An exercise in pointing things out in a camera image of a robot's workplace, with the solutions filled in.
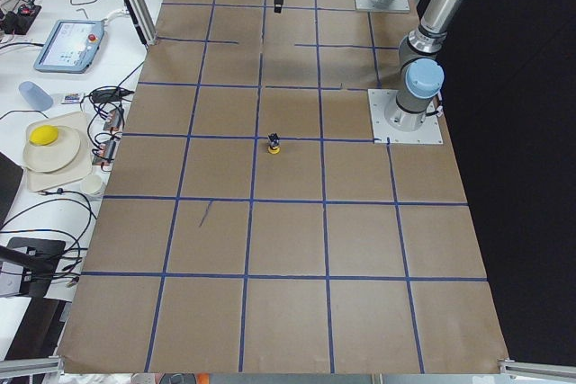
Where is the brown paper table cover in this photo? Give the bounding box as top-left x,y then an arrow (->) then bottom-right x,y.
58,0 -> 507,373

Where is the blue plastic cup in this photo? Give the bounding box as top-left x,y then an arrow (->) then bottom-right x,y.
18,81 -> 53,112

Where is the yellow lemon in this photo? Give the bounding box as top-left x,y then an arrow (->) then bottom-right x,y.
29,125 -> 59,146

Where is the beige tray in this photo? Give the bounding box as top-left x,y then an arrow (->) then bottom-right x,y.
22,112 -> 92,192

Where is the white paper cup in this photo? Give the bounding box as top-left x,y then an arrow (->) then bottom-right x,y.
80,174 -> 106,200

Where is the near teach pendant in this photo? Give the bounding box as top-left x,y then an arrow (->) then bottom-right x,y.
33,20 -> 104,74

